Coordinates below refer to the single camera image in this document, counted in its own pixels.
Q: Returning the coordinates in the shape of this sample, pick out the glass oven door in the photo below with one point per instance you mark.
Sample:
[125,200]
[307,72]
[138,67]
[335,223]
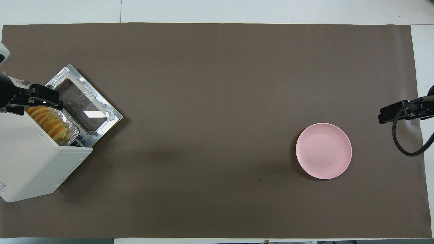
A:
[84,101]

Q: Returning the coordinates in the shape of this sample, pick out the pink round plate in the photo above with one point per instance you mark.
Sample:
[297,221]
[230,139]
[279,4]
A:
[323,150]

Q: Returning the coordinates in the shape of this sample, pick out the golden ridged bread loaf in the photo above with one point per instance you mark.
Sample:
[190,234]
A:
[51,123]

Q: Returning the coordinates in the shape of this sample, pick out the brown table mat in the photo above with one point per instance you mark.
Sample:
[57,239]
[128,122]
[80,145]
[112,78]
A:
[210,101]

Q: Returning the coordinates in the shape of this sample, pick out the aluminium foil tray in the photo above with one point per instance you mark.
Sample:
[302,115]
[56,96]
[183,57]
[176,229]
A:
[73,134]

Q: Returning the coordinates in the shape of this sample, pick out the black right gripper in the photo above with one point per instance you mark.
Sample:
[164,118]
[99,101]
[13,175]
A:
[422,103]

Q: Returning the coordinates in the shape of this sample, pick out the white toaster oven body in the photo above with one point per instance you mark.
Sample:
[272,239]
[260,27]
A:
[34,162]

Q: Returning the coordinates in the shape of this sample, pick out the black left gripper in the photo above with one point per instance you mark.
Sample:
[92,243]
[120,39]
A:
[6,91]

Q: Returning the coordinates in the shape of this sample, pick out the metal oven rack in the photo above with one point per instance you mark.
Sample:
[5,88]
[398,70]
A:
[83,137]

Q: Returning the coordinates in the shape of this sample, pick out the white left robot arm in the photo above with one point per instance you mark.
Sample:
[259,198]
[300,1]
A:
[3,54]

